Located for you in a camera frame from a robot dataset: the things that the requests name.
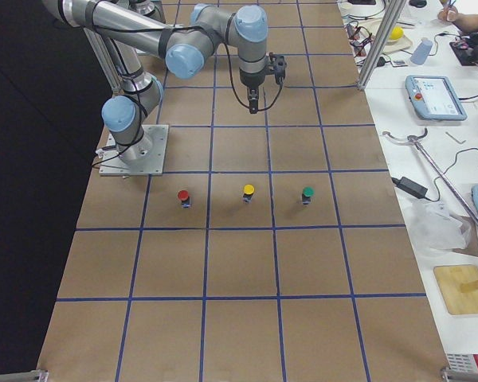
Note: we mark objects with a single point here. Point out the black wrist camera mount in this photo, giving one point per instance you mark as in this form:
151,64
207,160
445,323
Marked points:
277,67

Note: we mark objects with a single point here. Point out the black power adapter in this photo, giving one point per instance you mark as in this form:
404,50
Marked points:
411,187

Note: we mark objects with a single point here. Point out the aluminium frame post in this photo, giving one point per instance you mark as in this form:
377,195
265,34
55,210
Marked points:
390,18

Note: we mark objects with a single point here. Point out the red push button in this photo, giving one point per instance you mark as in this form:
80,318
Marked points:
184,198

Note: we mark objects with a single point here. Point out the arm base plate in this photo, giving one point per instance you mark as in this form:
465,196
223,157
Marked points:
144,158

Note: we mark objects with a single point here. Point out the clear plastic bag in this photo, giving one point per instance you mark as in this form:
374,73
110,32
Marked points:
434,230

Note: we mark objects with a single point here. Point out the translucent plastic cup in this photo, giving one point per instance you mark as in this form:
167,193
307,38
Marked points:
421,52

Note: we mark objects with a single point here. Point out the wooden cutting board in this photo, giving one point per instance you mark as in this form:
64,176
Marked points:
459,288

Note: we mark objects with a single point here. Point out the green push button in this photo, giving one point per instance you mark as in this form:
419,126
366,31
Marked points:
306,195

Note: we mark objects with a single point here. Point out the yellow push button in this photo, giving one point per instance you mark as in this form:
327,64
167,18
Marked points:
248,192

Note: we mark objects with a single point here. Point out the metal cane with handle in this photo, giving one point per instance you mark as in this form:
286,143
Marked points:
415,140

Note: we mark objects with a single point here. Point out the yellow ball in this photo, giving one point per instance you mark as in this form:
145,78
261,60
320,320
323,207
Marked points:
396,34

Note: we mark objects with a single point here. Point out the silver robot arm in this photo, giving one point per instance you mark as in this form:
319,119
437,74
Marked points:
184,49

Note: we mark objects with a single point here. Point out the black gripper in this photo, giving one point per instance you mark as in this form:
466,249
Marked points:
250,80

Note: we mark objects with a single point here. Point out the person's hand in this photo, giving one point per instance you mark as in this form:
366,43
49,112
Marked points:
449,14

